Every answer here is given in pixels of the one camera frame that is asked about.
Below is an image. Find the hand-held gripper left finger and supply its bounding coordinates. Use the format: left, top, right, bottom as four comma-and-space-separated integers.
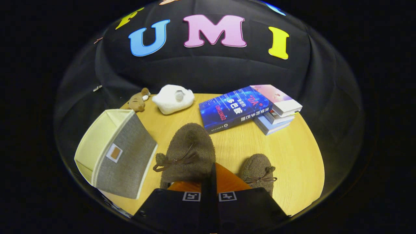
133, 175, 211, 234

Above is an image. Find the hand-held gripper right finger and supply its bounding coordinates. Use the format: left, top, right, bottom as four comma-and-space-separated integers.
211, 162, 289, 234

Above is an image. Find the brown fuzzy slipper shoe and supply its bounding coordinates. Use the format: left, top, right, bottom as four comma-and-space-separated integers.
240, 153, 278, 197
152, 123, 217, 191

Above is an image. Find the grey cream fabric storage box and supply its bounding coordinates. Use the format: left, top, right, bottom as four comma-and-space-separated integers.
74, 109, 158, 200

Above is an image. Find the light blue book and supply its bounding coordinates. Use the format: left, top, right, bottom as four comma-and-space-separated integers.
253, 115, 295, 136

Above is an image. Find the book with dark spine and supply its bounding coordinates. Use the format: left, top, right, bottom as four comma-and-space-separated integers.
264, 109, 295, 126

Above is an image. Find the blue hardcover book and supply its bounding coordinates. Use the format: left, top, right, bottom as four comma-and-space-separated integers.
199, 86, 274, 135

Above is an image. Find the white plush toy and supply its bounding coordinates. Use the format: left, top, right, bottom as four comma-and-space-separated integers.
152, 84, 195, 115

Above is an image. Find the brown striped plush toy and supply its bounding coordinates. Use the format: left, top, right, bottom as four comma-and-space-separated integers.
127, 87, 151, 113

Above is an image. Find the pink white book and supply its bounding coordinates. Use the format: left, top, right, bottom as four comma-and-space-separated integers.
250, 84, 303, 118

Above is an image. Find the black backdrop cloth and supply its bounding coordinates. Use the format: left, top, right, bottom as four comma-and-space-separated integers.
55, 0, 364, 195

